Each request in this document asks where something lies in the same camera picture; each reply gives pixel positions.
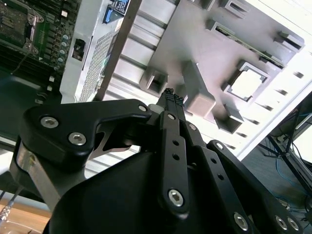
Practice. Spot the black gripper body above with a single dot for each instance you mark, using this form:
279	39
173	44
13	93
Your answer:
109	207

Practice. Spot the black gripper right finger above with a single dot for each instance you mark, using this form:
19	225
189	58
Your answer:
219	165

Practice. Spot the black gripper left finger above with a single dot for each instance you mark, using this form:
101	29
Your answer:
61	122

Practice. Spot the metal locking lever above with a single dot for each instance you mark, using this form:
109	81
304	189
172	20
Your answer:
19	63

